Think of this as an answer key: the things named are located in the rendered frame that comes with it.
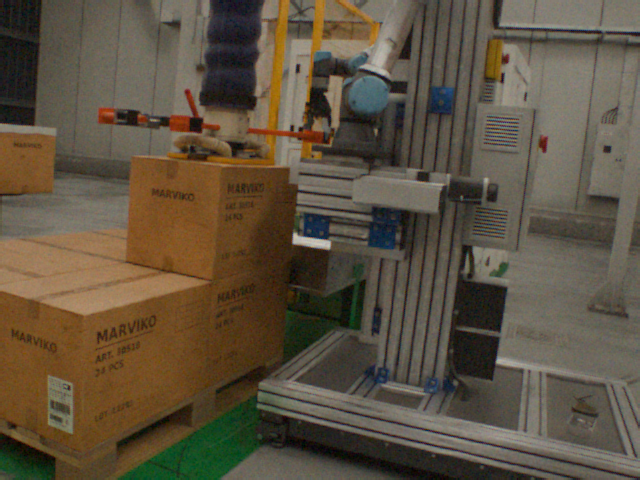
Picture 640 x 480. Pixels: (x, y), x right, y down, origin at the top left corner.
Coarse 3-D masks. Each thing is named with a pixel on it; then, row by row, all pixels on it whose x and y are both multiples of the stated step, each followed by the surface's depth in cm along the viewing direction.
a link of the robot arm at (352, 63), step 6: (366, 48) 240; (372, 48) 238; (360, 54) 237; (366, 54) 237; (348, 60) 239; (354, 60) 234; (360, 60) 234; (366, 60) 235; (348, 66) 237; (354, 66) 234; (348, 72) 241; (354, 72) 237
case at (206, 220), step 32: (160, 160) 216; (192, 160) 227; (160, 192) 217; (192, 192) 211; (224, 192) 209; (256, 192) 229; (288, 192) 252; (128, 224) 225; (160, 224) 218; (192, 224) 212; (224, 224) 212; (256, 224) 232; (288, 224) 256; (128, 256) 226; (160, 256) 219; (192, 256) 213; (224, 256) 215; (256, 256) 236; (288, 256) 261
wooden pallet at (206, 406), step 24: (264, 360) 254; (216, 384) 222; (240, 384) 255; (168, 408) 197; (192, 408) 210; (216, 408) 229; (0, 432) 187; (24, 432) 171; (168, 432) 205; (72, 456) 163; (96, 456) 168; (120, 456) 186; (144, 456) 188
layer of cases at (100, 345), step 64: (0, 256) 214; (64, 256) 225; (0, 320) 172; (64, 320) 160; (128, 320) 173; (192, 320) 203; (256, 320) 243; (0, 384) 175; (64, 384) 162; (128, 384) 177; (192, 384) 208
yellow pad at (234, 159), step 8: (232, 152) 228; (208, 160) 223; (216, 160) 222; (224, 160) 220; (232, 160) 221; (240, 160) 226; (248, 160) 231; (256, 160) 236; (264, 160) 242; (272, 160) 247
